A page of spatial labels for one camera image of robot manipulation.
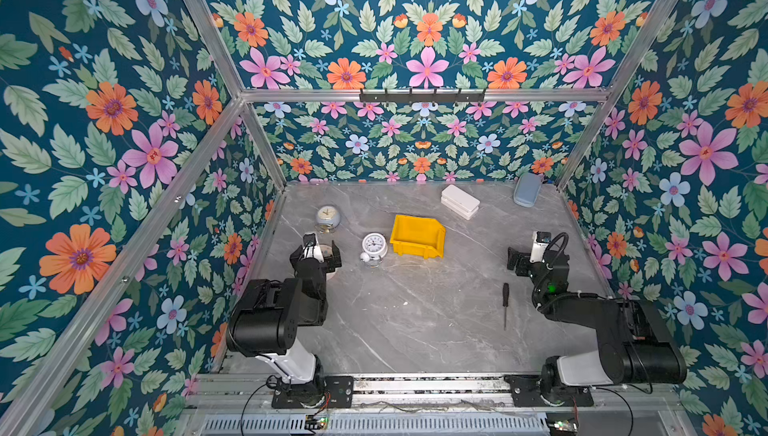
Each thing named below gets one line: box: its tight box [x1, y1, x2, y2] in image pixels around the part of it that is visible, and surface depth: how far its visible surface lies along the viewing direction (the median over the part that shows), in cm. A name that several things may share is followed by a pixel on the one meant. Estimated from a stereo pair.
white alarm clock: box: [360, 232, 388, 269], surface depth 99 cm
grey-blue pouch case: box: [513, 172, 542, 208], surface depth 118 cm
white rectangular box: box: [440, 184, 481, 220], surface depth 112 cm
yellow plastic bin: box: [390, 215, 447, 259], surface depth 103 cm
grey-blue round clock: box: [316, 204, 341, 234], surface depth 107 cm
